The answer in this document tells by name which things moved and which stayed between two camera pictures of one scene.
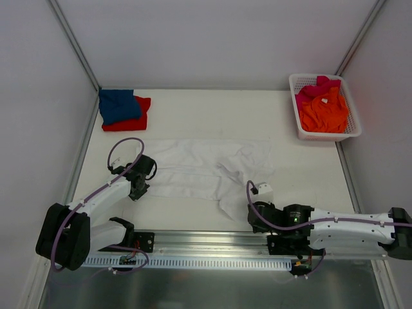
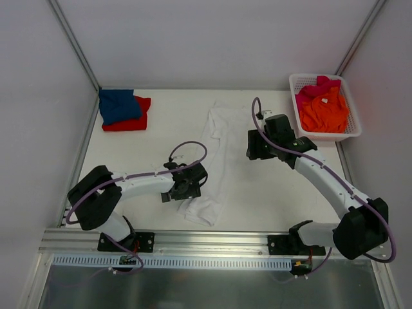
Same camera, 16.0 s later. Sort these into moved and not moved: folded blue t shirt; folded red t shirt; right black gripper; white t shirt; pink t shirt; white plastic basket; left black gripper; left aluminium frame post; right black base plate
Moved: right black gripper; left black gripper; white t shirt
Not moved: white plastic basket; folded blue t shirt; pink t shirt; right black base plate; left aluminium frame post; folded red t shirt
